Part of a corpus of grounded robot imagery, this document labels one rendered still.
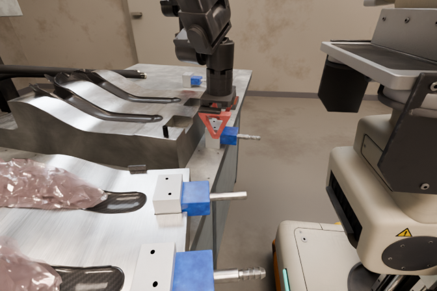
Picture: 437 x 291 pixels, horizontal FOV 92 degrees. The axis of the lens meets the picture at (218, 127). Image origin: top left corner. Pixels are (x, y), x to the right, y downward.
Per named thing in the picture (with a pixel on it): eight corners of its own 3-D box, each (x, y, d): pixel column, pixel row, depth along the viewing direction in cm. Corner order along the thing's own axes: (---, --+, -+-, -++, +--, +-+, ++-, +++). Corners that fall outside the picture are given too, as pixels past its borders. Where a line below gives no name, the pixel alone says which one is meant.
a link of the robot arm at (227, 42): (224, 39, 38) (240, 36, 42) (194, 36, 41) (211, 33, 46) (224, 76, 42) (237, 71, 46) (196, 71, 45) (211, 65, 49)
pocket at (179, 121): (194, 131, 49) (192, 117, 47) (185, 143, 44) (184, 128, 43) (175, 128, 50) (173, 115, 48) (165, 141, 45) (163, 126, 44)
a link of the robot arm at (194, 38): (199, 30, 33) (224, -3, 36) (149, 25, 39) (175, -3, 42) (220, 82, 43) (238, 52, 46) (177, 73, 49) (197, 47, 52)
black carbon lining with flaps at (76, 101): (185, 104, 58) (181, 70, 54) (157, 134, 45) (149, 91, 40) (77, 94, 65) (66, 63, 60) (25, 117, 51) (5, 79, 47)
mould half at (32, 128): (212, 119, 66) (211, 76, 59) (180, 177, 43) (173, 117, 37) (75, 104, 75) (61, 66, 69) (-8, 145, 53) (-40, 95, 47)
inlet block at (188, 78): (214, 86, 94) (214, 73, 91) (212, 89, 90) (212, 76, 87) (186, 83, 96) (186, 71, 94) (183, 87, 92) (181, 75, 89)
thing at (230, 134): (259, 141, 55) (261, 123, 52) (259, 153, 50) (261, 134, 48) (209, 137, 57) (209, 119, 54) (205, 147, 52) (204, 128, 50)
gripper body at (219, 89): (199, 107, 44) (198, 71, 41) (209, 90, 53) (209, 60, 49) (230, 110, 43) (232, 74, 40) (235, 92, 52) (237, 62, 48)
